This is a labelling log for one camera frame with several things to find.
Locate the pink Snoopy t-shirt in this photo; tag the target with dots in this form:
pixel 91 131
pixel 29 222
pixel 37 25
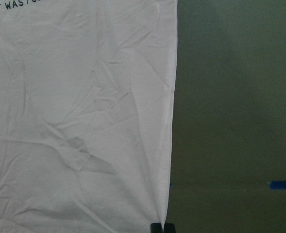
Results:
pixel 86 108

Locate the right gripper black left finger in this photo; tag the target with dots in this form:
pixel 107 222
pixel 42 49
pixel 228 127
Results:
pixel 156 228

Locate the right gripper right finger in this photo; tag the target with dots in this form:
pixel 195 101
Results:
pixel 169 228

